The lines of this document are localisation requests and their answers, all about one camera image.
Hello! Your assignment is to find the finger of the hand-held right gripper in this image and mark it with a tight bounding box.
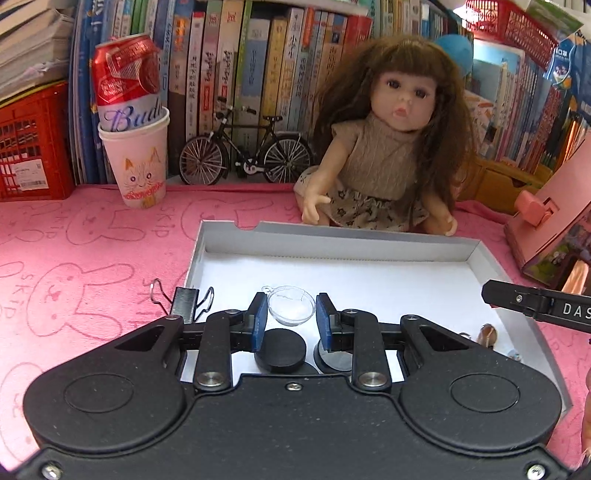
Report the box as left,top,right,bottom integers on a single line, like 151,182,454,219
481,279,552,319

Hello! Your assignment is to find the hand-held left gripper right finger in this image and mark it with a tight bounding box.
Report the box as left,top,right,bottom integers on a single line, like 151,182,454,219
316,292,467,393

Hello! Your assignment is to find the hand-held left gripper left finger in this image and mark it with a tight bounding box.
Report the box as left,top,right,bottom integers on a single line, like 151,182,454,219
113,292,269,393

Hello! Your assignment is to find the clear plastic half dome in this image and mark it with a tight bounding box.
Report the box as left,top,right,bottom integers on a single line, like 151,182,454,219
262,285,317,328

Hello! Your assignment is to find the black round cap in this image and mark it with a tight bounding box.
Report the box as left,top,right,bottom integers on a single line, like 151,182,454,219
314,339,365,376

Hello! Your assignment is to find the grey cardboard box tray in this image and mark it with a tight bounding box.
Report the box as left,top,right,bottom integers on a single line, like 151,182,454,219
178,220,575,411

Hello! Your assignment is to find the person's right hand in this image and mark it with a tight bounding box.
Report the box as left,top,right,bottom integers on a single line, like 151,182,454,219
581,369,591,457

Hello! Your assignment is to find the small black binder clip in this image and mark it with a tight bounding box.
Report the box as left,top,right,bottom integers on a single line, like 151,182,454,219
150,278,215,324

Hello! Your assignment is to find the pink house-shaped phone stand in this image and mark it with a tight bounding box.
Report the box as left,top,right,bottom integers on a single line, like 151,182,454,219
504,136,591,291

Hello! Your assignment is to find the wooden drawer organiser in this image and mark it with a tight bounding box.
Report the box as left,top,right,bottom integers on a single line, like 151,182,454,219
457,159,555,215

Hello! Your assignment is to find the miniature black bicycle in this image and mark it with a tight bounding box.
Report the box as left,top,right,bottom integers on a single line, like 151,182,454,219
179,96,314,186

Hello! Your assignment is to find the brown-haired doll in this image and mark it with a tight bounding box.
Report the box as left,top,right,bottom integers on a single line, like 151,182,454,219
295,37,478,237

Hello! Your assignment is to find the white cat paper cup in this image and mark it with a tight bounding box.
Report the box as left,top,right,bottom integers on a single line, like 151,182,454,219
98,107,171,208

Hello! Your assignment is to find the pink bunny-print towel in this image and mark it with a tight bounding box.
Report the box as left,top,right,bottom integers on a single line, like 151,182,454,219
0,182,591,462

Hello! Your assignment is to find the blue packet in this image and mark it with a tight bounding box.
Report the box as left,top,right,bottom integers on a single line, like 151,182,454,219
545,18,591,88

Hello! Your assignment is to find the large blue plush toy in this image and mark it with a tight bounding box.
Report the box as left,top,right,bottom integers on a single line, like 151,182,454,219
434,34,475,79

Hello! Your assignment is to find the row of upright books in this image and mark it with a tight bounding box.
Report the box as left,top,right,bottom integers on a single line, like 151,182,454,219
69,0,591,185

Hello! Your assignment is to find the red mesh basket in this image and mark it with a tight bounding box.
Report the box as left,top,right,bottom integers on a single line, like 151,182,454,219
464,0,559,70

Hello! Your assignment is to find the red beverage can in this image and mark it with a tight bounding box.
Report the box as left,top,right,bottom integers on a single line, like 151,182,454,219
91,33,163,132

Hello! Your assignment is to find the red plastic crate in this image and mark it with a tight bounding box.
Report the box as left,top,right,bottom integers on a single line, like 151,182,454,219
0,80,77,201

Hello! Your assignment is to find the stack of lying books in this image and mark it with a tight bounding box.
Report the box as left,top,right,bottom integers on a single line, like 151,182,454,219
0,0,77,102

